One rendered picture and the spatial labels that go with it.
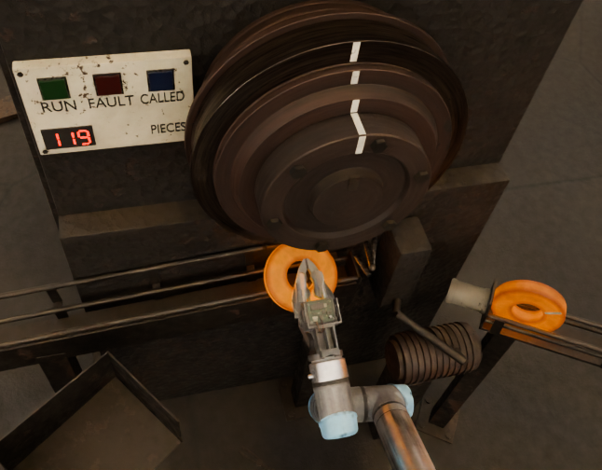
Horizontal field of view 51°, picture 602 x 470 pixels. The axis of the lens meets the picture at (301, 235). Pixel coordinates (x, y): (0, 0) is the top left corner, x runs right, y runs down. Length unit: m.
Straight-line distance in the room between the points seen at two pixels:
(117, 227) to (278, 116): 0.48
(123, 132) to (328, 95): 0.38
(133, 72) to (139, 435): 0.71
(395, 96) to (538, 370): 1.51
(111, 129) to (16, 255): 1.32
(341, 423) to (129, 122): 0.68
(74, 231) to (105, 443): 0.42
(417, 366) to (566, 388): 0.85
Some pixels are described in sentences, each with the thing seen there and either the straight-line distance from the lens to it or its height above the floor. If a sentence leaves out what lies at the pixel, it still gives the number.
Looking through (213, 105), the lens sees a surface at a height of 1.23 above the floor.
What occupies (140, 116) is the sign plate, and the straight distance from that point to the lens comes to 1.09.
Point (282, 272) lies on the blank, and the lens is 1.32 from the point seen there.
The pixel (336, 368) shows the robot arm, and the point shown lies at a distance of 1.26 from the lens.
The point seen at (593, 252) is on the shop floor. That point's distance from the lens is 2.68.
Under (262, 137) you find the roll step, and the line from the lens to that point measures 0.92.
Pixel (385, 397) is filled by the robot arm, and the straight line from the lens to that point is 1.37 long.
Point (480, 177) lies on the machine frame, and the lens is 1.45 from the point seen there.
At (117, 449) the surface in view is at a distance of 1.34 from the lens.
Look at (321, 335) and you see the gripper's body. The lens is 1.27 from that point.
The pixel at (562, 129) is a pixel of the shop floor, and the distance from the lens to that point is 3.12.
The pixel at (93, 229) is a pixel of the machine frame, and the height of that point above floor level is 0.87.
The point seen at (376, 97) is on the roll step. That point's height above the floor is 1.28.
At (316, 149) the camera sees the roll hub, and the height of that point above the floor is 1.24.
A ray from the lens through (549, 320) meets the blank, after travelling 1.49.
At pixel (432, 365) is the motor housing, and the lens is 1.56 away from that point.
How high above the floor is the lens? 1.86
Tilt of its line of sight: 53 degrees down
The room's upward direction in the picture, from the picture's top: 10 degrees clockwise
